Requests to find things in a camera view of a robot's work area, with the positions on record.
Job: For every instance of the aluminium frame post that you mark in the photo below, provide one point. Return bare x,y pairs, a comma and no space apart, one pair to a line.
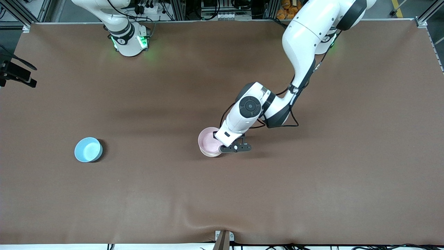
273,8
176,8

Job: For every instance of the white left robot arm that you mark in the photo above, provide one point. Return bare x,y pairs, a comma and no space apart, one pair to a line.
305,34

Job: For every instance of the blue bowl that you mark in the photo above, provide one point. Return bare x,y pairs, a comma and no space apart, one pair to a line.
86,150

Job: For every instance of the white bowl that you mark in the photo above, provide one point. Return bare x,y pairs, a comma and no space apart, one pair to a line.
210,155

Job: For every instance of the brown table mat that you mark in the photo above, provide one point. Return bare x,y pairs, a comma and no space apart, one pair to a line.
138,194

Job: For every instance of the orange snack pile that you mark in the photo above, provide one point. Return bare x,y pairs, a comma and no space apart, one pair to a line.
286,10

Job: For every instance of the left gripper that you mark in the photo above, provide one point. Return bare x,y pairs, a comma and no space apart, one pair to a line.
214,133

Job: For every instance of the aluminium frame corner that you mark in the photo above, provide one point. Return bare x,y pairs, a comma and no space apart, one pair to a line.
428,15
20,12

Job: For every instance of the white power strip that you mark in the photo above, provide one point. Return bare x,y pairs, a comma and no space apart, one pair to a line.
152,8

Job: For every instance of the pink bowl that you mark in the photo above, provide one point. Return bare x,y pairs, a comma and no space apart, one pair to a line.
206,142

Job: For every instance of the brown beam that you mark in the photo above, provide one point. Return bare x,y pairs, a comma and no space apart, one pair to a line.
222,243

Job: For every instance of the metal clamp bracket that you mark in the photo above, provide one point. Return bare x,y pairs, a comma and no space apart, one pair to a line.
231,236

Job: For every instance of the white terminal strip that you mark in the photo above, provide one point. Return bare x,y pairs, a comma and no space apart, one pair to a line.
225,15

